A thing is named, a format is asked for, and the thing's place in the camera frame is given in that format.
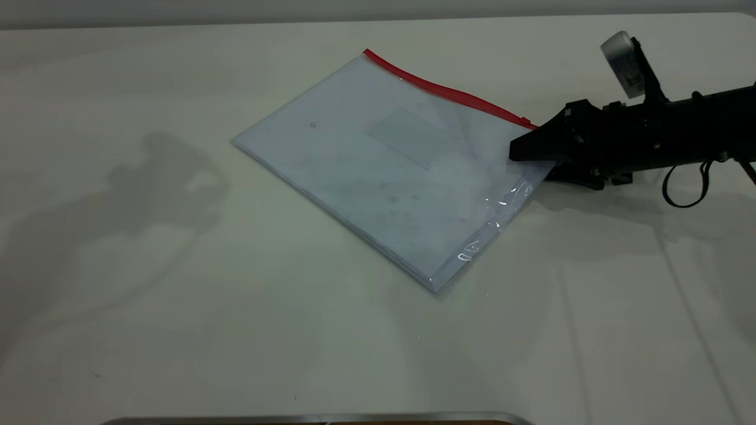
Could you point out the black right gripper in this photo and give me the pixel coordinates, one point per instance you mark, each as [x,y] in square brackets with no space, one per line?
[655,136]

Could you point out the red zipper slider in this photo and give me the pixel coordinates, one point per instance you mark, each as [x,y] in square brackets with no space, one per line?
[525,121]

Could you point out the transparent zip bag red zipper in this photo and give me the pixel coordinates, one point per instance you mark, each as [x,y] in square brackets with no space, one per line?
[378,177]

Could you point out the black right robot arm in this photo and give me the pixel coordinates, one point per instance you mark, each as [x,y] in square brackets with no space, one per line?
[738,121]

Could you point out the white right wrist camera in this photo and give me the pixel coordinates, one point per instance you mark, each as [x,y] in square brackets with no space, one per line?
[623,64]

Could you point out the silver metal frame edge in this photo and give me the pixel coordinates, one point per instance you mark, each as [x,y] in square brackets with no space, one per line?
[319,419]

